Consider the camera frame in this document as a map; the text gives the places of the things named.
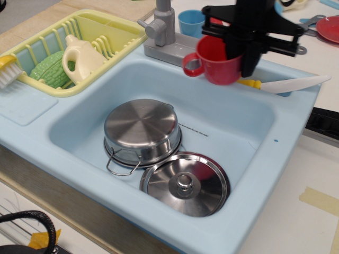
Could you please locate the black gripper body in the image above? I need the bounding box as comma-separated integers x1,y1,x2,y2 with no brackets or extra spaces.
202,4,304,57

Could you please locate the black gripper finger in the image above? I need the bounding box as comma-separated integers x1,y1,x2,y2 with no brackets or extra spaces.
225,34,246,59
241,39,268,77

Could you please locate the red plastic cup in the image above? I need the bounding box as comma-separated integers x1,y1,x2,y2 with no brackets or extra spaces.
182,35,243,85

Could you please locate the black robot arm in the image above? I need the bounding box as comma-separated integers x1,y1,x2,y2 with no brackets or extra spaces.
202,1,304,77

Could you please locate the blue plastic cup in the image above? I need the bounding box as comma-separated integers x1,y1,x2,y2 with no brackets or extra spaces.
178,10,205,39

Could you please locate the light blue plastic sink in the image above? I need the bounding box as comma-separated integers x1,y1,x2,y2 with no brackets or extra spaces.
1,48,320,253

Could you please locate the cream toy object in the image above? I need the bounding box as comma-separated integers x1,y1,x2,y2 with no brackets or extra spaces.
279,0,308,11

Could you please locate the grey measuring spoon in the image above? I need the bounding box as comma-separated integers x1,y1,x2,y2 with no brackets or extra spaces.
296,46,307,55

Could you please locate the red plastic plate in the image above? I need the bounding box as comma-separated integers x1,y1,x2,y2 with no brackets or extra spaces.
316,16,339,43

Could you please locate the grey toy faucet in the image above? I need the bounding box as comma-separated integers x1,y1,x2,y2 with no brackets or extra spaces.
138,0,198,67

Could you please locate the steel pot upside down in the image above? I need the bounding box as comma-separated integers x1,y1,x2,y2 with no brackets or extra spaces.
104,99,182,175

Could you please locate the steel pot lid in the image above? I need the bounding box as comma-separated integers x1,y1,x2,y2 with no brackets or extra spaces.
139,152,231,217

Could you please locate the cream detergent bottle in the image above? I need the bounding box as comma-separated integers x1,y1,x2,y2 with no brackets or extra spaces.
62,34,107,85

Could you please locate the beige masking tape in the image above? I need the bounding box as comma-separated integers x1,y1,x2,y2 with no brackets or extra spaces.
299,187,338,217

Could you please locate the yellow dish rack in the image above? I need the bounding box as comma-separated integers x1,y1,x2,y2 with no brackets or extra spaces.
3,10,147,97

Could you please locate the green bumpy sponge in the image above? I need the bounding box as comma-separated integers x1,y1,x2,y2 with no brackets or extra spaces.
29,51,70,88

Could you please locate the yellow white dish brush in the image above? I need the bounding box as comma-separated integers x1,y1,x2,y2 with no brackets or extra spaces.
0,55,23,89

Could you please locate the yellow tape piece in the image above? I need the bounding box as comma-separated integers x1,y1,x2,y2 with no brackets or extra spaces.
28,232,49,250

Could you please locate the white knife yellow handle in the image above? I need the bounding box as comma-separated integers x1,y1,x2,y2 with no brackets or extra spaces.
238,75,331,94

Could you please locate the black rail at table edge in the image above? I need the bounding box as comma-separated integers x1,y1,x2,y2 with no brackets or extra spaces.
306,107,338,140

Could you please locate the black braided cable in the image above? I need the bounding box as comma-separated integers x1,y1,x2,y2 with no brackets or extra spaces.
0,211,58,251

